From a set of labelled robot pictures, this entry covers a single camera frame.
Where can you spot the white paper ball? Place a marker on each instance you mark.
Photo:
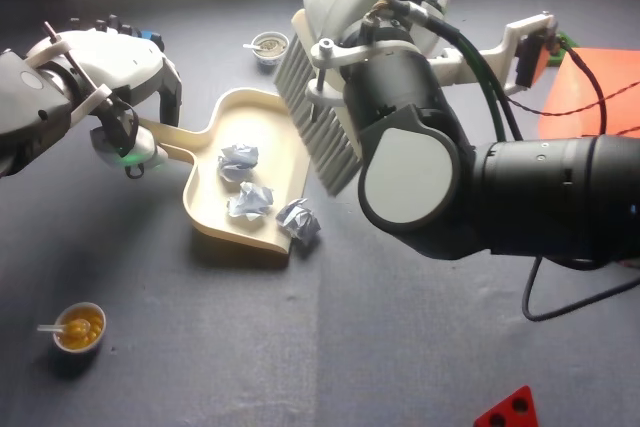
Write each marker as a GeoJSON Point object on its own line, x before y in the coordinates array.
{"type": "Point", "coordinates": [298, 221]}
{"type": "Point", "coordinates": [239, 162]}
{"type": "Point", "coordinates": [251, 201]}

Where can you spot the small bowl of greenish soup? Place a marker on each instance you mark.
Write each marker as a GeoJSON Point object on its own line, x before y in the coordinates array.
{"type": "Point", "coordinates": [267, 49]}

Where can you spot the wrist camera on white bracket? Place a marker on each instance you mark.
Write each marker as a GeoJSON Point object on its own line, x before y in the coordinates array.
{"type": "Point", "coordinates": [510, 37]}

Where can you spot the small bowl of yellow food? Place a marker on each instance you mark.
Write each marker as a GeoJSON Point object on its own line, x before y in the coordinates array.
{"type": "Point", "coordinates": [80, 329]}

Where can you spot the orange square block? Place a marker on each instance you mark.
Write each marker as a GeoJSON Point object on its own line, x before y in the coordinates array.
{"type": "Point", "coordinates": [610, 77]}

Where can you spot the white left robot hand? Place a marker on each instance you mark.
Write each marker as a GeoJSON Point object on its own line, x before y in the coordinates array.
{"type": "Point", "coordinates": [115, 62]}

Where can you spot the green block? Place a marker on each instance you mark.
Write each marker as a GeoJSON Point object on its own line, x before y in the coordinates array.
{"type": "Point", "coordinates": [565, 54]}

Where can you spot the cream plastic dustpan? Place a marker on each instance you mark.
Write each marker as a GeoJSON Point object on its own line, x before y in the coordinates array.
{"type": "Point", "coordinates": [270, 147]}

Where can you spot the red triangle block with holes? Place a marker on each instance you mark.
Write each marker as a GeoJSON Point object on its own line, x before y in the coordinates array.
{"type": "Point", "coordinates": [512, 409]}

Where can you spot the grey table cloth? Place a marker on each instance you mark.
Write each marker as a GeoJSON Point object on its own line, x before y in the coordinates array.
{"type": "Point", "coordinates": [250, 347]}

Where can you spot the cream hand broom grey bristles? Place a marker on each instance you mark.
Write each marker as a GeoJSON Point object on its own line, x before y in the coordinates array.
{"type": "Point", "coordinates": [310, 137]}

